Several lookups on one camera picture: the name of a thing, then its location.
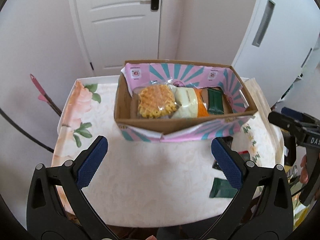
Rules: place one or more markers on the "white sliding cabinet door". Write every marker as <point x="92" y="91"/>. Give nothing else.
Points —
<point x="287" y="17"/>

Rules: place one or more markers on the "red and black snack packet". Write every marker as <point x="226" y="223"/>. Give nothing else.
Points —
<point x="243" y="153"/>

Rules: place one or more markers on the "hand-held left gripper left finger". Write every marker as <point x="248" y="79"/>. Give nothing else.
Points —
<point x="92" y="166"/>

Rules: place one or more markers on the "dark green snack packet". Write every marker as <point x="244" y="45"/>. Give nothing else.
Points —
<point x="215" y="101"/>
<point x="221" y="188"/>

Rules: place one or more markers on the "yellow waffle snack bag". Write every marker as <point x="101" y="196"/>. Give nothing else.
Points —
<point x="155" y="100"/>

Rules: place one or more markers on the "narrow white cabinet door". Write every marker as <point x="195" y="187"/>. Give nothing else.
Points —
<point x="306" y="57"/>

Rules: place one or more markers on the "cream and orange snack bag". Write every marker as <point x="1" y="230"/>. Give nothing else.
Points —
<point x="186" y="102"/>

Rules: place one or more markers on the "person's right hand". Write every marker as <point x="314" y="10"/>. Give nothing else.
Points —
<point x="303" y="170"/>

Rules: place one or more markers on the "pink printed cardboard box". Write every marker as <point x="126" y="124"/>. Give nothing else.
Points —
<point x="142" y="127"/>

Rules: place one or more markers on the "white panel door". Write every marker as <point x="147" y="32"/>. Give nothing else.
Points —
<point x="120" y="30"/>

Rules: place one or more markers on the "floral tablecloth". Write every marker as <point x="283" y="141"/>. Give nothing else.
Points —
<point x="150" y="170"/>

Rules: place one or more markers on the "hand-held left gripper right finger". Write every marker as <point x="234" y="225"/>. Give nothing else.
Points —
<point x="226" y="165"/>

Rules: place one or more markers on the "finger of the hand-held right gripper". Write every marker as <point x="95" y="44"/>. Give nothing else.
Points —
<point x="285" y="122"/>
<point x="297" y="113"/>

